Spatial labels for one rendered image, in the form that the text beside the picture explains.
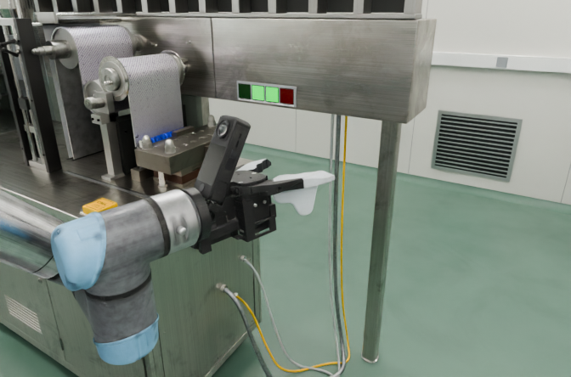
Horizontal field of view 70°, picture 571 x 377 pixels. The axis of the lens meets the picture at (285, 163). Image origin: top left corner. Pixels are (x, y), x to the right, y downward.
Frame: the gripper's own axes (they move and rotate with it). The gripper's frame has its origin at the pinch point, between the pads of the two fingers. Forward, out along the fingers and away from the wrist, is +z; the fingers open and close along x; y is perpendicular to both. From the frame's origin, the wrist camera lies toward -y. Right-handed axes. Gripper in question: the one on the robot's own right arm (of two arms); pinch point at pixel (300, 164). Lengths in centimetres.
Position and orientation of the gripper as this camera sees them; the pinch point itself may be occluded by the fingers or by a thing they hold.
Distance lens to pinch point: 64.6
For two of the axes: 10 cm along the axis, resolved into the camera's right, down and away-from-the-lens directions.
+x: 6.5, 1.4, -7.5
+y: 0.9, 9.6, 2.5
